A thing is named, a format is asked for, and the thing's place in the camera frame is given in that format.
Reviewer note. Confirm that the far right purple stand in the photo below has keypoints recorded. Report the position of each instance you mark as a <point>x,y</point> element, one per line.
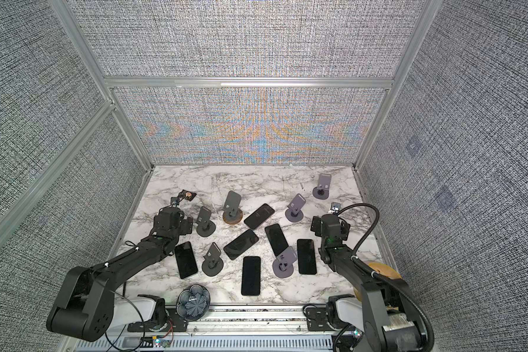
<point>321,191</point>

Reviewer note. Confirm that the wooden base phone stand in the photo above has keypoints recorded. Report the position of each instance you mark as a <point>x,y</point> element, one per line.
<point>232,214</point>

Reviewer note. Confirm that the front right purple stand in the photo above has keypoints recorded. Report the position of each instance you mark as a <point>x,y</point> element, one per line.
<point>283,264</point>

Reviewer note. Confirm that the left grey phone stand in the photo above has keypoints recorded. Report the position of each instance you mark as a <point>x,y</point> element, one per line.
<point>205,226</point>

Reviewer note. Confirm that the small black snack packet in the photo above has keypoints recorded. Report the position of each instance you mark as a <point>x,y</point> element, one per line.
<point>187,195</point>

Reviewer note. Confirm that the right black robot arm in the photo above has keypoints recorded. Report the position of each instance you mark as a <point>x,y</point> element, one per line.
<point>388,316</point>

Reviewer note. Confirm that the blue case phone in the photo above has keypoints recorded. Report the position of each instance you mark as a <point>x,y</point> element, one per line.
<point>277,239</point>

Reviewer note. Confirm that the middle purple phone stand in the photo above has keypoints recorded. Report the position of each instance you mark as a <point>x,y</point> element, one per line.
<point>294,211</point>

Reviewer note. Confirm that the front left grey stand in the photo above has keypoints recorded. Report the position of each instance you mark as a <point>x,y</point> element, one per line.
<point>212,264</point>

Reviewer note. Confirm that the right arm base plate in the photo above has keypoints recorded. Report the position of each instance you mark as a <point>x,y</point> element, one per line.
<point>316,318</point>

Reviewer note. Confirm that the yellow bamboo steamer basket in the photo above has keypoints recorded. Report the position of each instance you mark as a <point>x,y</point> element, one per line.
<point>381,269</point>

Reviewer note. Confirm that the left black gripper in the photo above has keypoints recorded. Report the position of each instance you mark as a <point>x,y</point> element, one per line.
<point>186,225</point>

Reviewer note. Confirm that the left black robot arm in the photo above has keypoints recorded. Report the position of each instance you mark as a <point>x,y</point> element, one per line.
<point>84,306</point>

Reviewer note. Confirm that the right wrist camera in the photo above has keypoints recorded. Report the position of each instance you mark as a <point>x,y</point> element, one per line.
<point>335,208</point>

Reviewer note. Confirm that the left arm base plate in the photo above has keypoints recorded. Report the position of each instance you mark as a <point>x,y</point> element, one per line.
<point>160,325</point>

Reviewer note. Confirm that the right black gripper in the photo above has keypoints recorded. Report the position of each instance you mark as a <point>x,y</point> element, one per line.
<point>317,225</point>

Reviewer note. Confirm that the purple case phone wooden stand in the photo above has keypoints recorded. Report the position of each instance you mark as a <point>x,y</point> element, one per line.
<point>257,218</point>

